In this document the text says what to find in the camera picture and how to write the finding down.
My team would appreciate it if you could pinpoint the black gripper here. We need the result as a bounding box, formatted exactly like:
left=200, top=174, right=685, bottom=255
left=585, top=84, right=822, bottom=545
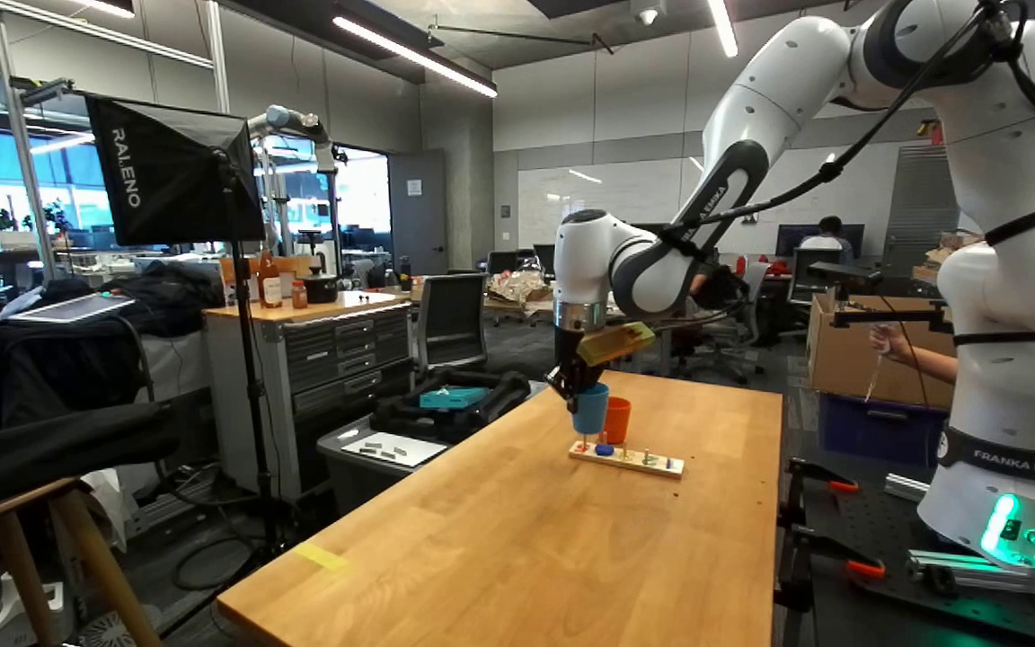
left=549, top=325, right=653, bottom=398

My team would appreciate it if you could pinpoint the orange handled clamp rear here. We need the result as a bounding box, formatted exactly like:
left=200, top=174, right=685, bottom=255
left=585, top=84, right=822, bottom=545
left=787, top=458, right=862, bottom=501

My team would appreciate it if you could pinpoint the cardboard box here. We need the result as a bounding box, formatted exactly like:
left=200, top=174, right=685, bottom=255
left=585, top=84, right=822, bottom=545
left=806, top=286, right=963, bottom=417

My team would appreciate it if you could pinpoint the red bottle on cabinet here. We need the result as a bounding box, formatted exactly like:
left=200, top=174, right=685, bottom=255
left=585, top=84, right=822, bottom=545
left=260, top=250, right=284, bottom=308

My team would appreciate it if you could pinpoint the orange handled clamp front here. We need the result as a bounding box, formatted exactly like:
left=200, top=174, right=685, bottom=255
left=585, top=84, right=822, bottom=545
left=773, top=524, right=889, bottom=612

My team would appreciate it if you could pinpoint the grey drawer cabinet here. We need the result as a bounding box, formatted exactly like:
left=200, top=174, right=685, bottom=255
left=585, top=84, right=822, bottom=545
left=204, top=292, right=415, bottom=504

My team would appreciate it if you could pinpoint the black softbox light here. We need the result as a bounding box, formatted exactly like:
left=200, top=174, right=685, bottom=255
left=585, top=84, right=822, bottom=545
left=85, top=92, right=261, bottom=244

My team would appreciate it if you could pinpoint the orange plastic cup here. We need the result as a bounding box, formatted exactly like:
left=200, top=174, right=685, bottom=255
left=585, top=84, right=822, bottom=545
left=603, top=394, right=633, bottom=447

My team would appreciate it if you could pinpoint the orange handled clamp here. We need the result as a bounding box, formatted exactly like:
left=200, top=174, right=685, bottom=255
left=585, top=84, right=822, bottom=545
left=787, top=458, right=862, bottom=501
left=773, top=524, right=889, bottom=612

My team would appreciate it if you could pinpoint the wooden number puzzle board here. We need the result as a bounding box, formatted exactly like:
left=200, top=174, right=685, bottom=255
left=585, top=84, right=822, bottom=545
left=567, top=443, right=685, bottom=478

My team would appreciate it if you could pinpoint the blue storage bin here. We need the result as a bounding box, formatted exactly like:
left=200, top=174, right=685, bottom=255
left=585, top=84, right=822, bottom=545
left=820, top=394, right=944, bottom=468

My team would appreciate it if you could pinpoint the teal case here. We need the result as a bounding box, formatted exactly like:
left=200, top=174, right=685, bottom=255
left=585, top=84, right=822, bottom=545
left=418, top=386, right=489, bottom=413

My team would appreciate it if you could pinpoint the wooden stool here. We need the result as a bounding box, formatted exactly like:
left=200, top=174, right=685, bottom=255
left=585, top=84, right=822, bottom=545
left=0, top=478, right=162, bottom=647

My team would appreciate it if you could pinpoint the blue plastic cup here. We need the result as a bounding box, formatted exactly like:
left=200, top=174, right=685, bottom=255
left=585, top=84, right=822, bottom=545
left=576, top=386, right=606, bottom=436

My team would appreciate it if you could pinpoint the black pot on cabinet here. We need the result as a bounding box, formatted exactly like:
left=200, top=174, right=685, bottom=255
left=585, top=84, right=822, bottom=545
left=302, top=277, right=337, bottom=303

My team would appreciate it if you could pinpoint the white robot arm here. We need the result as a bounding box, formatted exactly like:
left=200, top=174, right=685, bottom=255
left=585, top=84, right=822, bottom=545
left=549, top=0, right=1035, bottom=570

